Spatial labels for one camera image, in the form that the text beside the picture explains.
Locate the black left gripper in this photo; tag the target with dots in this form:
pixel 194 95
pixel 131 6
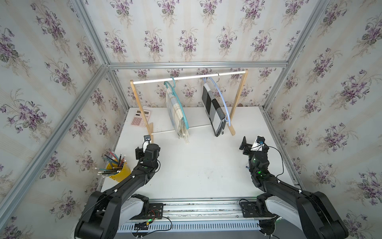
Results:
pixel 140 154

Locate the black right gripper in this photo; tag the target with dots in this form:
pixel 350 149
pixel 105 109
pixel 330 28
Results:
pixel 247 148

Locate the plaid blue cream scarf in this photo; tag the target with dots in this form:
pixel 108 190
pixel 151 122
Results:
pixel 176 115

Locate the teal plastic hanger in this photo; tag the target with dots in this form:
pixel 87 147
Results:
pixel 173 86

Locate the black white checkered scarf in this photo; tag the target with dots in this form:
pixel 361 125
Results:
pixel 214 111

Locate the light blue plastic hanger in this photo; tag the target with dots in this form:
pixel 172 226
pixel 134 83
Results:
pixel 223 101

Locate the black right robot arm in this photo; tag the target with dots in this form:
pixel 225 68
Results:
pixel 313 213

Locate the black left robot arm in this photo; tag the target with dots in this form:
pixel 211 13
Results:
pixel 101 215

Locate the yellow pencil cup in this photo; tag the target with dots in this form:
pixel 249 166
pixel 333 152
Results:
pixel 116 167

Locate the pink calculator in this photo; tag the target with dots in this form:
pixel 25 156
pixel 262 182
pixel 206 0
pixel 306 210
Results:
pixel 138 118

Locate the wooden clothes rack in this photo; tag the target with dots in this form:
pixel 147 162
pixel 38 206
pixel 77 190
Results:
pixel 153 95

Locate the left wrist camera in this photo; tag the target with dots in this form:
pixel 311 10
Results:
pixel 147 141

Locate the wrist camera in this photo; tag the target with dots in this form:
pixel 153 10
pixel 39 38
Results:
pixel 259 143
pixel 147 141

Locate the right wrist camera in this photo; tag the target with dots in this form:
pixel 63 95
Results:
pixel 259 143

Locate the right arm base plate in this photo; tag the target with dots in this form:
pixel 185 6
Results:
pixel 250 210

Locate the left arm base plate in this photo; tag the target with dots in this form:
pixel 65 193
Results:
pixel 150 211

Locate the aluminium front rail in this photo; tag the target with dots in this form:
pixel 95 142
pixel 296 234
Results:
pixel 200 209

